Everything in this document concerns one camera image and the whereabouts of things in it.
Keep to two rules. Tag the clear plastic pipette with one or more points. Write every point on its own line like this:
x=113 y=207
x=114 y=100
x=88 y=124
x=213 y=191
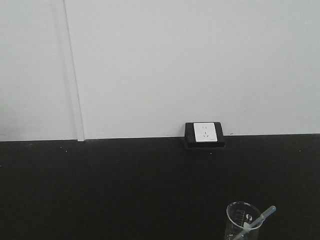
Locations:
x=256 y=224

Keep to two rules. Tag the white power socket plate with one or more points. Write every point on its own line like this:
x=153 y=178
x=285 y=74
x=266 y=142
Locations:
x=205 y=132

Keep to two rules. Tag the clear glass beaker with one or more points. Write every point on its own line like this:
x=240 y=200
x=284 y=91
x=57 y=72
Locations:
x=240 y=216

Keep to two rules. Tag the black socket housing box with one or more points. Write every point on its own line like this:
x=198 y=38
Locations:
x=189 y=137

